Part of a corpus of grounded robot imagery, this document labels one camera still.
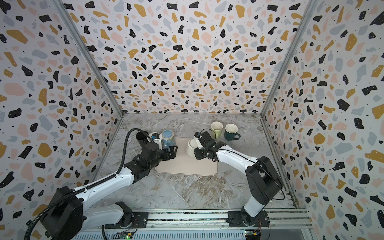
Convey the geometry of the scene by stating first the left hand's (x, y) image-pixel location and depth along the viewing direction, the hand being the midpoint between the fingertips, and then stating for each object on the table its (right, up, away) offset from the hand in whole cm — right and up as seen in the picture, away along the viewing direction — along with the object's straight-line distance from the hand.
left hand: (172, 147), depth 83 cm
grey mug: (-6, +7, -10) cm, 13 cm away
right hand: (+14, -4, +6) cm, 15 cm away
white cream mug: (+11, +1, +6) cm, 12 cm away
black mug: (-22, +3, +13) cm, 26 cm away
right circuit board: (+41, -41, -12) cm, 59 cm away
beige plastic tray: (+5, -13, +15) cm, 21 cm away
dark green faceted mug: (+36, +9, +19) cm, 42 cm away
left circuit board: (-21, -40, -13) cm, 47 cm away
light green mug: (+27, +11, +20) cm, 36 cm away
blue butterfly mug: (-5, +4, +9) cm, 11 cm away
